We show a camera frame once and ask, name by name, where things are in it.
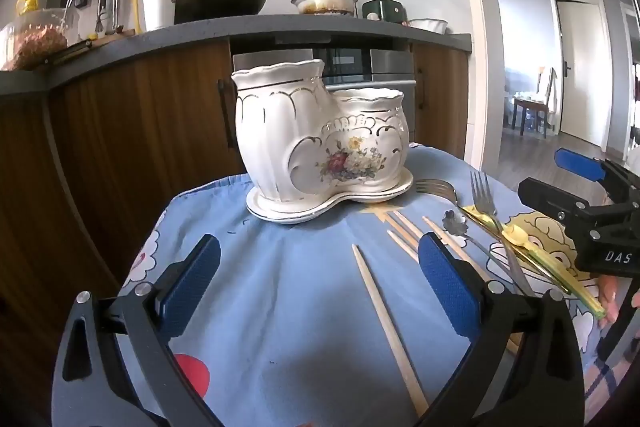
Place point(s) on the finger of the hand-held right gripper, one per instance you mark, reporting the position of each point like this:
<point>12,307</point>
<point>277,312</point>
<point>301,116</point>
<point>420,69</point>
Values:
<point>550,199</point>
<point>580,164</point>

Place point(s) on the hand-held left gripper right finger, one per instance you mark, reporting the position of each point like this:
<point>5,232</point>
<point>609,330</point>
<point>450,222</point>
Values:
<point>447,287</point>

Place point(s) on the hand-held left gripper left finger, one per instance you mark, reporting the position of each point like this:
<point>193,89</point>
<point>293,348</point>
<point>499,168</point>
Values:
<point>190,287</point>

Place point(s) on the wooden chopstick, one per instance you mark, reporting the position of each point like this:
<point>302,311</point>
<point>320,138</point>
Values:
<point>400,230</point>
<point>402,246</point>
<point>385,327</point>
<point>455,247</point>

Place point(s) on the yellow-green plastic utensil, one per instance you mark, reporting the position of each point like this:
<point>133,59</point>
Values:
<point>594,306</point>

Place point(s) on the silver fork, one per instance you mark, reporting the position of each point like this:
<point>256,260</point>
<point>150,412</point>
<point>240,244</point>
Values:
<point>484,202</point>

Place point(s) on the white floral ceramic utensil holder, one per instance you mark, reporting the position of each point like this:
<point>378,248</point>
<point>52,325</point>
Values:
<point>280,132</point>

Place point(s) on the person's right hand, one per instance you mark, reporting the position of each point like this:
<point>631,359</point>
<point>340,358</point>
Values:
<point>610,299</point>

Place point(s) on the flower-shaped silver spoon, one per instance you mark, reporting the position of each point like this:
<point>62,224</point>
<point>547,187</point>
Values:
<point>455,221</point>

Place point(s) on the wooden chair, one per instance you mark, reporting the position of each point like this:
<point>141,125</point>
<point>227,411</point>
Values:
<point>537,104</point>

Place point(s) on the blue cartoon printed tablecloth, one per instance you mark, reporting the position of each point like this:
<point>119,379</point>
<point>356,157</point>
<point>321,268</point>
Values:
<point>280,287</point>

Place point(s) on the white room door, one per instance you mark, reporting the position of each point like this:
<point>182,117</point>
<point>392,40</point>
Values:
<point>585,72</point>

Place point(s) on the person's plaid clothed leg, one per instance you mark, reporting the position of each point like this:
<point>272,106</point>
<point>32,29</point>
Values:
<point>607,382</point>

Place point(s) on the narrow wooden cabinet door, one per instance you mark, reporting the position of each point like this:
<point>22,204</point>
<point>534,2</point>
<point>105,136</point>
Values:
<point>440,97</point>

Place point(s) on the wooden kitchen cabinet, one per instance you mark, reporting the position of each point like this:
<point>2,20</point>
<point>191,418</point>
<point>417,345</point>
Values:
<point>125,132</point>

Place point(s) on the white bowl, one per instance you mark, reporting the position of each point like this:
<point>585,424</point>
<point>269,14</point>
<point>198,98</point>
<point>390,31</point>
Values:
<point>427,26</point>

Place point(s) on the stainless built-in oven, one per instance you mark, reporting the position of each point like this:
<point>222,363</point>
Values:
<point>350,67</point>

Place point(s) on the small green appliance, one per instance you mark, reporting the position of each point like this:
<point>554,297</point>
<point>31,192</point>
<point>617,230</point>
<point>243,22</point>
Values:
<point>384,11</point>

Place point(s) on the white lidded mug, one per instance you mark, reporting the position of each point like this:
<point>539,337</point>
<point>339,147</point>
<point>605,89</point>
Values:
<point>159,7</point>

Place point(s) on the yellow hanging spatula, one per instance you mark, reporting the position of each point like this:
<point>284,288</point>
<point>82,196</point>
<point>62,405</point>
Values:
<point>136,7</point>

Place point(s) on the plastic food container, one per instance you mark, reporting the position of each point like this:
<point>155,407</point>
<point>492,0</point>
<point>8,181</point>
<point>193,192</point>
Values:
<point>35,42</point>

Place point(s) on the clay casserole pot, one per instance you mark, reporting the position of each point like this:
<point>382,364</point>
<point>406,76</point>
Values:
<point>325,2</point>

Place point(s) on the yellow food bag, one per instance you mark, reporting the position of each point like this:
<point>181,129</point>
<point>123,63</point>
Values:
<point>27,4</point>

